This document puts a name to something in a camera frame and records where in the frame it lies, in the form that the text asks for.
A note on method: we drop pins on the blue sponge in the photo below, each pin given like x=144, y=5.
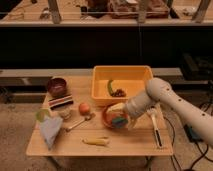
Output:
x=119, y=122

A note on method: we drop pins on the light blue towel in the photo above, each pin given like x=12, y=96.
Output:
x=49, y=129

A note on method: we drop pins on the white small cup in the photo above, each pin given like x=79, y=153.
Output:
x=65, y=113

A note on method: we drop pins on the wooden table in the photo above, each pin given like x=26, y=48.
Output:
x=123, y=143

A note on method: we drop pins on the green cup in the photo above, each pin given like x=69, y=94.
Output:
x=41, y=114

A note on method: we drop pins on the orange bowl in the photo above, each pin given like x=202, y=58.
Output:
x=107, y=117

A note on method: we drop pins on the yellow plastic bin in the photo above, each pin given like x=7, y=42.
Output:
x=131, y=79

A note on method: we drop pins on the metal spoon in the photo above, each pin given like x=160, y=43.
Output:
x=86, y=118

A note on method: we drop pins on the black foot pedal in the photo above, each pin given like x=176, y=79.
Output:
x=192, y=136

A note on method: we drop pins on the green chili pepper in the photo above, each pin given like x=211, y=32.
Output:
x=110, y=89

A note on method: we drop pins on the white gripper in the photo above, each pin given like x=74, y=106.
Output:
x=137, y=106

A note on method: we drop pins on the dark grapes bunch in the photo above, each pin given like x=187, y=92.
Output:
x=119, y=93

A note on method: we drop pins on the dark red bowl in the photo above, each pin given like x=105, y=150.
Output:
x=56, y=87

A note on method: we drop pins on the white handled spatula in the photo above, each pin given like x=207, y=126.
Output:
x=152, y=112

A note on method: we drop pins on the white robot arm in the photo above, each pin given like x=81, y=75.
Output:
x=158, y=90

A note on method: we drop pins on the orange fruit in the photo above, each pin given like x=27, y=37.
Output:
x=84, y=109

